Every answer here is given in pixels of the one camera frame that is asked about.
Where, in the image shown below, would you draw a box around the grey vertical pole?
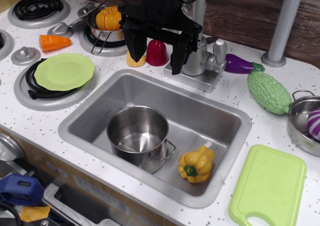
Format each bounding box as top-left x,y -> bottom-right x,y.
261,0 -> 301,68

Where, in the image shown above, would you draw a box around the yellow toy bell pepper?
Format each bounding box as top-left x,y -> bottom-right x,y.
178,145 -> 216,184

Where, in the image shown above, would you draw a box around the steel pot in sink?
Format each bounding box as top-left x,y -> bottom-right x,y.
104,106 -> 176,173

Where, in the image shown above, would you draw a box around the purple toy eggplant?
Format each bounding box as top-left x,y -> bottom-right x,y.
225,54 -> 254,74

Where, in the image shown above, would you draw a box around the stove burner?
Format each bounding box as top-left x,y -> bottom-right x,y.
77,2 -> 130,58
13,58 -> 95,111
0,30 -> 14,61
7,0 -> 71,29

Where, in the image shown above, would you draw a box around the silver sink basin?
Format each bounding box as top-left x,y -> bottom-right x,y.
58,69 -> 252,208

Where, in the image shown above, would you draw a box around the back right stove burner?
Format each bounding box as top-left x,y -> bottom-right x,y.
77,2 -> 130,58

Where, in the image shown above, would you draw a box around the orange toy pumpkin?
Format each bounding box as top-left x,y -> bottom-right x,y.
95,6 -> 122,31

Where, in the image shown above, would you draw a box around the blue clamp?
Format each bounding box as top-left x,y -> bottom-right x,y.
0,174 -> 44,206

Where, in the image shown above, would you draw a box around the yellow toy corn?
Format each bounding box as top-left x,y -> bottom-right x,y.
126,51 -> 146,67

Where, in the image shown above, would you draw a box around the purple striped toy onion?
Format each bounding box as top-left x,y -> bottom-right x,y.
306,108 -> 320,141

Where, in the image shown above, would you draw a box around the green toy bitter gourd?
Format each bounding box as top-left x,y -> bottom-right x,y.
247,63 -> 292,115

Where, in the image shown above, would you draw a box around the steel pan at right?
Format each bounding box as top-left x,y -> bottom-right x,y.
287,90 -> 320,156

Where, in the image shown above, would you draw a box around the green cutting board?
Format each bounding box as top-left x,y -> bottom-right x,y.
228,144 -> 307,225

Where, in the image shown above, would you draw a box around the front right stove burner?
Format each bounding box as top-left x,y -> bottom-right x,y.
13,58 -> 95,111

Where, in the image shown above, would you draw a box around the steel pot on burner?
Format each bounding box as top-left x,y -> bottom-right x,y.
86,6 -> 125,55

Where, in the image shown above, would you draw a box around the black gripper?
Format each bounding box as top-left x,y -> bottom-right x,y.
118,0 -> 202,75

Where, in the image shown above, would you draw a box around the yellow tape piece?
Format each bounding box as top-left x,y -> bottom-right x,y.
20,205 -> 51,222

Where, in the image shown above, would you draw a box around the orange toy carrot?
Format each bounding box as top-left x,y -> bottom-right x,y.
39,35 -> 72,52

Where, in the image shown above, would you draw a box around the red toy pepper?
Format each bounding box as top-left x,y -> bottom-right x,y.
146,40 -> 169,66

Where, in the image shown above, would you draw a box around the silver stove knob front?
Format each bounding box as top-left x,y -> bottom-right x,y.
11,46 -> 41,66

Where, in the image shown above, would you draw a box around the silver oven knob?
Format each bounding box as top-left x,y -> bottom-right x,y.
0,132 -> 25,162

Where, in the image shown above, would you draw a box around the back left stove burner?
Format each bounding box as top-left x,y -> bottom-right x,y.
7,0 -> 71,29

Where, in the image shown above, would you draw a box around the front left stove burner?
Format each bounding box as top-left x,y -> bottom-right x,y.
0,30 -> 14,61

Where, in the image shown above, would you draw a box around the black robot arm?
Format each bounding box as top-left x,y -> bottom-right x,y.
117,0 -> 203,75

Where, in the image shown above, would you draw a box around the green plastic plate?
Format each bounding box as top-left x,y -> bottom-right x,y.
34,53 -> 95,91

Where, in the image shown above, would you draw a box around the silver toy faucet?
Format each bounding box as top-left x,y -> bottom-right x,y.
164,0 -> 227,93

